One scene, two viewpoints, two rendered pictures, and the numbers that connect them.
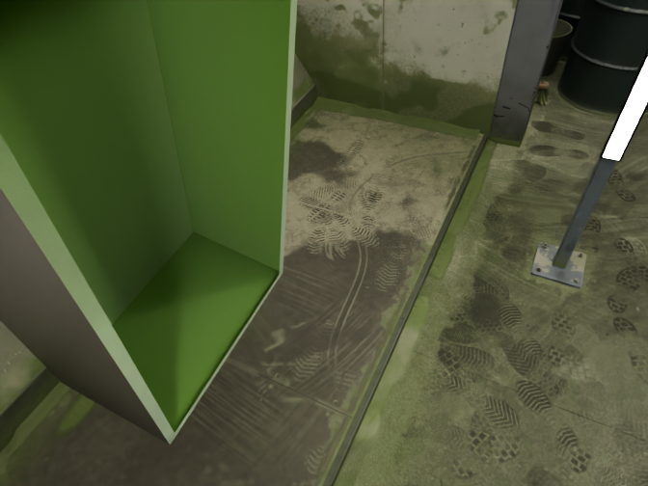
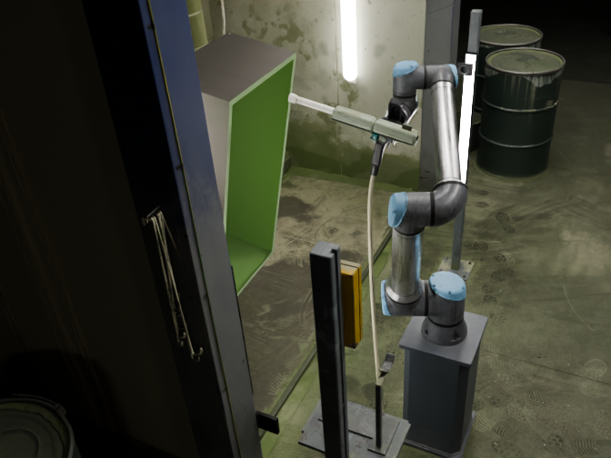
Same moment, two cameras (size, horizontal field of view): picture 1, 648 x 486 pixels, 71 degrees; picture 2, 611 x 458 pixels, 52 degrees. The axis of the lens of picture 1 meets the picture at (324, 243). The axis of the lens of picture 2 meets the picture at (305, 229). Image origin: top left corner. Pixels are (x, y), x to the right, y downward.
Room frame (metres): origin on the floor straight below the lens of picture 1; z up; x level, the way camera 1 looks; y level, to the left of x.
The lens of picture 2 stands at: (-1.94, 0.13, 2.52)
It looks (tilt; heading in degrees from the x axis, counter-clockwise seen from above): 34 degrees down; 357
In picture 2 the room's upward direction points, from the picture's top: 5 degrees counter-clockwise
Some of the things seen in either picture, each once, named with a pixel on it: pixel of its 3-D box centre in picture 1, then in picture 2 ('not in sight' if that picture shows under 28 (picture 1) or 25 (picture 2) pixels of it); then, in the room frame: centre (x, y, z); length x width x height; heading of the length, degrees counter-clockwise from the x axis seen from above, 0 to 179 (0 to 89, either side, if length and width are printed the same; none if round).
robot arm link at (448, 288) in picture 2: not in sight; (444, 296); (-0.02, -0.54, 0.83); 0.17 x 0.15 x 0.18; 79
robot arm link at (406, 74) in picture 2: not in sight; (407, 78); (0.29, -0.44, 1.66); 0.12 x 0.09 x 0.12; 79
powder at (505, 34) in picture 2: not in sight; (506, 35); (3.09, -1.99, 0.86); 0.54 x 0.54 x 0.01
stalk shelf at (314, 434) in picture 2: not in sight; (354, 432); (-0.59, -0.06, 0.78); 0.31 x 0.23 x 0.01; 58
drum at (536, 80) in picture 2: (635, 19); (517, 114); (2.45, -1.88, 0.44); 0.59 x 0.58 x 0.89; 162
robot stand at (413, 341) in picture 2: not in sight; (440, 382); (-0.02, -0.55, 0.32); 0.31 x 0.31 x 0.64; 58
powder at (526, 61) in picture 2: not in sight; (524, 62); (2.45, -1.88, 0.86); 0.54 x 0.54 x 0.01
